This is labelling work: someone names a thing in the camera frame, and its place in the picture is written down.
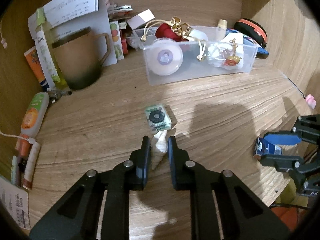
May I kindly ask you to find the blue Max card box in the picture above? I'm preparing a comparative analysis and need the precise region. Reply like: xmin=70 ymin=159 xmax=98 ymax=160
xmin=253 ymin=137 xmax=283 ymax=160

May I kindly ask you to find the white spiral seashell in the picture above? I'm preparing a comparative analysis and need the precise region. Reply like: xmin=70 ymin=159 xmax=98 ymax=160
xmin=151 ymin=130 xmax=168 ymax=170

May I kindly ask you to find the green patterned small packet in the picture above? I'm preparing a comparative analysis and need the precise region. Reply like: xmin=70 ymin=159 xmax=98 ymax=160
xmin=144 ymin=104 xmax=172 ymax=134

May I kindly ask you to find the red white lip balm tube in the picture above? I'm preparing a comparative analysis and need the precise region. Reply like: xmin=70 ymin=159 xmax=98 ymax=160
xmin=22 ymin=142 xmax=41 ymax=190

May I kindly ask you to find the golden gourd charm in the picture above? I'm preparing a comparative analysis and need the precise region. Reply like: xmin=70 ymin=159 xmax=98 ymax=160
xmin=220 ymin=39 xmax=242 ymax=67

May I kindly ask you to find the orange green tube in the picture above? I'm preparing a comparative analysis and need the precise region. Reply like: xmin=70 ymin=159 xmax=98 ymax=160
xmin=15 ymin=91 xmax=50 ymax=156

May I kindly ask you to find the translucent plastic storage bin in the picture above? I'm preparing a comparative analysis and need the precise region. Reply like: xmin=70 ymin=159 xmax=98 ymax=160
xmin=132 ymin=26 xmax=259 ymax=86

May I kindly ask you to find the black orange zip case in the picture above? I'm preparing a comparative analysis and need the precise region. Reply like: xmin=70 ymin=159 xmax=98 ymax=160
xmin=233 ymin=18 xmax=267 ymax=48

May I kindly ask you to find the cream small bottle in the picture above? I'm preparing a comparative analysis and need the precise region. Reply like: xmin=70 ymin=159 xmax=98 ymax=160
xmin=217 ymin=19 xmax=227 ymax=41

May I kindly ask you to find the green spray bottle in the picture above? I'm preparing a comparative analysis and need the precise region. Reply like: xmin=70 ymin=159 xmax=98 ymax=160
xmin=35 ymin=7 xmax=68 ymax=89

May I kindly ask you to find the white tape roll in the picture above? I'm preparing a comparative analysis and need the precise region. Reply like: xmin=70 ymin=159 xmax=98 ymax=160
xmin=147 ymin=38 xmax=183 ymax=76

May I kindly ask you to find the brown gradient ceramic mug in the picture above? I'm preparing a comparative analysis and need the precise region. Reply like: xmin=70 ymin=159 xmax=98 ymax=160
xmin=52 ymin=27 xmax=111 ymax=90

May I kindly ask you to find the orange printed packet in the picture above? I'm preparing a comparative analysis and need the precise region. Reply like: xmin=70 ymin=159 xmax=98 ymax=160
xmin=24 ymin=46 xmax=49 ymax=92

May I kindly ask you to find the white small cardboard box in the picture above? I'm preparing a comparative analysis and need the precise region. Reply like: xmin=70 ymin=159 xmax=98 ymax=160
xmin=127 ymin=9 xmax=155 ymax=30

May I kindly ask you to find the fruit print box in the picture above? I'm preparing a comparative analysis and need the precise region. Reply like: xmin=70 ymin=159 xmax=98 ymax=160
xmin=110 ymin=21 xmax=124 ymax=60

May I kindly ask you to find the white paper receipt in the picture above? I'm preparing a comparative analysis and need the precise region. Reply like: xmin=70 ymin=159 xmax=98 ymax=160
xmin=43 ymin=0 xmax=99 ymax=28

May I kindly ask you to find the white charging cable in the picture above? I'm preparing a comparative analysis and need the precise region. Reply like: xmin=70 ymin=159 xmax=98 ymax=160
xmin=0 ymin=129 xmax=36 ymax=145

